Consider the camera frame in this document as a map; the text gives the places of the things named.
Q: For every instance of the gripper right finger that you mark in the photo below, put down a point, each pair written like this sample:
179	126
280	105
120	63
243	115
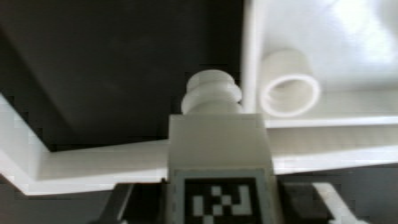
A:
314	204

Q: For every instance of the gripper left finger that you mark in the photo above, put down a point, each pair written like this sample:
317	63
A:
136	206

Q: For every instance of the white table leg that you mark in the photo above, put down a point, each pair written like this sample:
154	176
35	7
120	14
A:
223	186

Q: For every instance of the white square table top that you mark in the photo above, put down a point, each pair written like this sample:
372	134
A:
342	31

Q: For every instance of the white u-shaped obstacle fence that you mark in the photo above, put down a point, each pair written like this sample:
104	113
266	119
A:
310	149

